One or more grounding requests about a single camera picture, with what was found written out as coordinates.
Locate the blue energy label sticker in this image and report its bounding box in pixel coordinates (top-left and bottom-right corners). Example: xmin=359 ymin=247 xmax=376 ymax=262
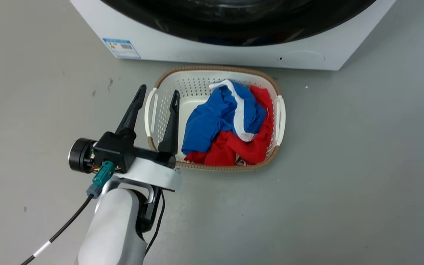
xmin=102 ymin=38 xmax=141 ymax=59

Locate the white plastic laundry basket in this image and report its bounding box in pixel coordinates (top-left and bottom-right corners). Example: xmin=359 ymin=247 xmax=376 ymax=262
xmin=144 ymin=66 xmax=286 ymax=172

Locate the thin black cable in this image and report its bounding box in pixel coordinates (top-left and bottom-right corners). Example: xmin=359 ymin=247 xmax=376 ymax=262
xmin=145 ymin=190 xmax=166 ymax=255

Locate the white washing machine body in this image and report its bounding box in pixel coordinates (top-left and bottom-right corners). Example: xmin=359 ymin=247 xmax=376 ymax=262
xmin=70 ymin=0 xmax=396 ymax=71

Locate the red garment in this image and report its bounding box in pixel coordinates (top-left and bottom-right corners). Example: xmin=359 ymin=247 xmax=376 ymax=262
xmin=184 ymin=85 xmax=274 ymax=166

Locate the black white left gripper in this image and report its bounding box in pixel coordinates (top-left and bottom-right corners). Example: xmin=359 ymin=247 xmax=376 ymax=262
xmin=68 ymin=85 xmax=181 ymax=192

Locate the black glass washing machine door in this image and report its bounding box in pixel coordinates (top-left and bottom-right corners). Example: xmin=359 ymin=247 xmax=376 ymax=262
xmin=100 ymin=0 xmax=376 ymax=47

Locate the black cable with white band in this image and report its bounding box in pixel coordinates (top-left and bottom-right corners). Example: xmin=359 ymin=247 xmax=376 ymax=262
xmin=21 ymin=195 xmax=95 ymax=265

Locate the blue garment with white stripe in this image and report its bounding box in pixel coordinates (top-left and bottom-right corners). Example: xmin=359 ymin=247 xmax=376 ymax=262
xmin=181 ymin=79 xmax=268 ymax=156

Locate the teal cable connector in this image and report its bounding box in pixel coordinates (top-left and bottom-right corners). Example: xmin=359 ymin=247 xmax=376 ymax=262
xmin=86 ymin=160 xmax=116 ymax=199

